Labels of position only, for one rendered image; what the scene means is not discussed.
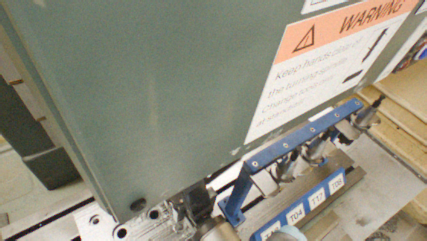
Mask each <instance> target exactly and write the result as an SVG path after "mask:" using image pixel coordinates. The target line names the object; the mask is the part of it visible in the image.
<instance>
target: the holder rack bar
mask: <svg viewBox="0 0 427 241"><path fill-rule="evenodd" d="M363 106H364V104H363V103H362V102H361V101H359V100H358V99H357V98H355V97H354V98H353V99H351V100H348V101H347V102H345V103H344V104H342V105H339V106H338V107H336V108H335V109H333V110H331V111H329V112H327V113H326V114H324V115H323V116H320V117H318V118H317V119H315V120H314V121H311V122H309V123H308V124H307V125H305V126H303V127H301V128H299V129H298V130H296V131H294V132H293V133H290V134H289V135H287V136H286V137H283V138H282V139H280V140H279V141H277V142H276V143H273V144H271V145H270V146H268V147H267V148H264V149H263V150H261V151H260V152H258V153H256V154H254V155H253V156H250V157H249V158H247V159H245V160H244V162H243V164H242V167H243V168H244V169H245V170H246V172H247V173H248V174H249V175H251V174H255V173H256V172H257V171H259V170H260V169H263V168H268V167H269V166H270V165H272V163H276V162H277V160H279V159H281V157H282V156H283V155H285V154H286V153H289V152H290V151H291V150H293V149H295V148H296V146H303V145H304V144H305V143H309V139H311V138H312V137H315V136H316V135H317V134H319V133H320V132H321V133H323V132H325V131H327V130H328V129H327V127H329V126H331V127H333V125H334V124H336V123H337V122H338V121H341V120H342V119H343V118H345V119H347V118H348V117H350V116H351V115H352V114H355V111H357V110H358V109H360V108H362V107H363Z"/></svg>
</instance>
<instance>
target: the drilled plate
mask: <svg viewBox="0 0 427 241"><path fill-rule="evenodd" d="M160 205H161V206H160ZM162 210H163V211H162ZM99 214H100V215H99ZM101 214H102V215H101ZM153 214H157V215H158V217H157V218H156V219H155V220H152V219H151V216H152V215H153ZM169 214H170V216H169ZM163 215H164V216H163ZM90 216H91V218H90ZM160 217H161V218H160ZM102 218H103V219H104V220H103V221H102ZM74 219H75V223H76V225H77V227H78V230H79V235H80V237H81V240H82V241H112V240H113V241H124V240H126V241H128V240H129V241H153V240H154V241H192V237H193V235H194V234H193V233H192V231H191V229H190V227H188V224H187V223H186V222H185V221H184V220H183V221H182V222H179V223H176V222H175V220H174V218H173V217H172V215H171V213H170V212H169V210H168V209H167V207H166V205H165V202H164V201H162V202H161V203H159V204H158V205H156V206H154V207H151V208H150V209H149V210H147V211H144V212H143V213H141V214H140V215H138V216H137V217H134V218H133V219H131V220H129V221H128V222H127V223H121V224H119V223H115V222H114V221H113V217H112V216H109V215H108V213H107V212H104V211H103V210H102V209H101V208H100V207H99V205H98V203H97V204H94V205H92V206H91V207H87V208H86V209H84V210H82V211H80V212H79V213H76V214H74ZM146 219H147V220H146ZM132 220H133V221H132ZM161 220H162V221H161ZM156 221H157V222H156ZM158 221H159V222H158ZM87 222H89V223H90V225H89V226H88V224H87ZM174 222H175V223H174ZM96 223H97V224H96ZM99 224H100V226H99ZM115 224H116V225H115ZM130 224H132V225H131V226H132V227H131V228H132V230H131V228H130V227H129V225H130ZM172 224H174V225H175V230H176V231H177V232H175V231H174V230H173V228H174V227H173V226H174V225H173V226H172ZM102 225H103V226H102ZM93 227H94V228H93ZM180 227H181V228H182V230H178V228H180ZM112 228H113V230H112ZM157 228H158V229H157ZM130 230H131V231H130ZM132 231H133V232H132ZM184 231H185V232H184ZM123 232H126V233H127V235H126V236H125V237H124V238H123V239H119V235H120V234H122V233H123ZM110 233H111V234H110ZM130 233H132V234H131V236H130V237H129V235H130ZM105 234H106V235H105ZM110 235H111V236H110ZM128 237H129V239H128ZM112 238H113V239H112Z"/></svg>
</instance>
